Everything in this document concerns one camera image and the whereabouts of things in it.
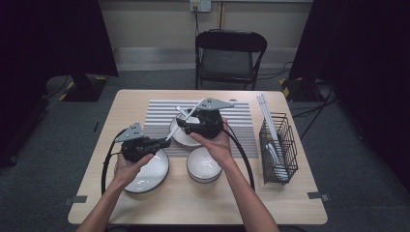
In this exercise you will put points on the person's left hand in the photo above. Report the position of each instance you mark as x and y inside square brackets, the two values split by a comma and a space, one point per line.
[127, 172]

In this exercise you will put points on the small black floor strip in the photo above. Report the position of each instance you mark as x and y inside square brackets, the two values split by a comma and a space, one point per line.
[96, 126]

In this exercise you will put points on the long white chopstick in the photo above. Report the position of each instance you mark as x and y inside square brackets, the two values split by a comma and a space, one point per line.
[172, 133]

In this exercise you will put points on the white ceramic spoon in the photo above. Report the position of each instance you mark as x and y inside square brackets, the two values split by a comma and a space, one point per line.
[281, 170]
[182, 111]

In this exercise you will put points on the grey floor tape piece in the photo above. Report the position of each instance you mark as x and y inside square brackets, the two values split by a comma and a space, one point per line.
[317, 195]
[77, 199]

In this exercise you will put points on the white plate dark rim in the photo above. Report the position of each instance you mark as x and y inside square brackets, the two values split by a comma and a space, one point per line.
[182, 140]
[154, 174]

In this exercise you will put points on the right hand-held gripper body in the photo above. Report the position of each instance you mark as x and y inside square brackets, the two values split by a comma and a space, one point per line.
[209, 124]

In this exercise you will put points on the white wall outlet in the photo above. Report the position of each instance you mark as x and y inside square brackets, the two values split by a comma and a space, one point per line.
[200, 5]

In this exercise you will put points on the round grey stand base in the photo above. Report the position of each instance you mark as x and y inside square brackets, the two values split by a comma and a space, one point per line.
[56, 87]

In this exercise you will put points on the person's right hand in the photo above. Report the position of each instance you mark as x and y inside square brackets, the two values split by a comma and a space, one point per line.
[219, 148]

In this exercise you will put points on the black curtain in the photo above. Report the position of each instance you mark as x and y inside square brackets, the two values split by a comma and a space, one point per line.
[48, 38]
[370, 64]

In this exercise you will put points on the black folding chair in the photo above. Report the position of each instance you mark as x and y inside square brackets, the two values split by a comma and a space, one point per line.
[230, 42]

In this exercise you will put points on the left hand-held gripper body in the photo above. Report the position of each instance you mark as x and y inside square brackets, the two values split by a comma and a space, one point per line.
[138, 148]

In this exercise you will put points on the black stand base yellow tape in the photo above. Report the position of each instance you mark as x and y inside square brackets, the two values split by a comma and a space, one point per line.
[85, 92]
[303, 92]

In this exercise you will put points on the bundle of white chopsticks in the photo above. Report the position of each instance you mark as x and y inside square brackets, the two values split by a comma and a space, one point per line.
[266, 109]

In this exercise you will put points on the thin vertical wall conduit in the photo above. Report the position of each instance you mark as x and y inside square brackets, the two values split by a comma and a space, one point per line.
[220, 16]

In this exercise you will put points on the grey striped placemat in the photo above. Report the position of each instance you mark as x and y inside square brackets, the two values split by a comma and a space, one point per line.
[245, 129]

